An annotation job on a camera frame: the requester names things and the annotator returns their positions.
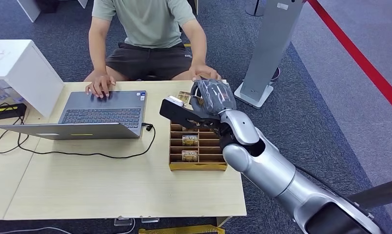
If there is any wooden card holder rack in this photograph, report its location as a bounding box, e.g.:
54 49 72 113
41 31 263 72
168 120 228 172

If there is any black power adapter yellow label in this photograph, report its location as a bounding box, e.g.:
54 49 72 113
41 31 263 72
0 103 27 120

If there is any yellow flat object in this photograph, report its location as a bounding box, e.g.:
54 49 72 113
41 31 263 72
138 225 226 234

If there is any grey stanchion base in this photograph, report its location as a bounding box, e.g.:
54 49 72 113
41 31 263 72
245 0 267 17

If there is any person's right hand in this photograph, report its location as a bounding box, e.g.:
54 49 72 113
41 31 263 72
85 74 117 99

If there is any white cabinet box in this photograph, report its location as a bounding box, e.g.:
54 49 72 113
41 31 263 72
0 39 64 118

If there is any white furniture piece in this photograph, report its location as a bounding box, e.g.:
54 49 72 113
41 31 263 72
17 0 42 23

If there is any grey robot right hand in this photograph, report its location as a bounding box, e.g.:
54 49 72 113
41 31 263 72
189 78 237 116

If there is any grey laptop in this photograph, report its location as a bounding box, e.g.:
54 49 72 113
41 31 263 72
0 90 148 141

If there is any black laptop power cable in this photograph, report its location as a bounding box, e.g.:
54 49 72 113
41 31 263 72
0 116 157 159

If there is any person's left hand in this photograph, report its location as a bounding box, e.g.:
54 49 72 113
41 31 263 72
189 64 222 82

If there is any red barrier belt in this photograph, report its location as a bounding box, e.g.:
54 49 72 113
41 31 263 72
307 0 392 118

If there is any black cable at kiosk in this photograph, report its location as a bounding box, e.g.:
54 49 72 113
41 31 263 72
269 67 281 85

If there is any chrome stanchion with dark pole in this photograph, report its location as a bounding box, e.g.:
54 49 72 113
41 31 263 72
347 176 392 209

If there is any person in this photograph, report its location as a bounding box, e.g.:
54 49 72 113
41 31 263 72
83 0 222 99

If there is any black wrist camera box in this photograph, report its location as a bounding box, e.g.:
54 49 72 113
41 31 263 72
159 95 221 131

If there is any grey kiosk stand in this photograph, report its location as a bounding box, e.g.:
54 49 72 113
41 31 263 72
234 0 305 110

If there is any white cable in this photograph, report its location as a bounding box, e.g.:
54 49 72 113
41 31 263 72
0 227 73 234

